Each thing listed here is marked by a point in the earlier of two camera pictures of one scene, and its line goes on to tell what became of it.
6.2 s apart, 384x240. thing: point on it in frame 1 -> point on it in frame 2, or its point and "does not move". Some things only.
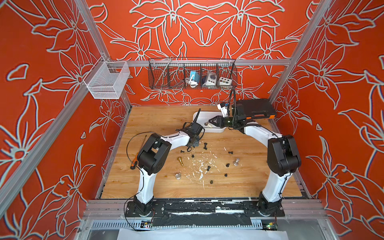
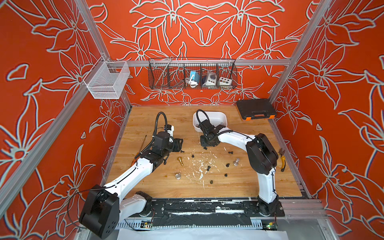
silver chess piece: [236, 163] does not move
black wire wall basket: [192, 73] does not move
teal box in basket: [196, 77] does not move
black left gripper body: [196, 143] -> [174, 147]
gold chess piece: [179, 158] does not move
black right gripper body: [229, 122] -> [205, 141]
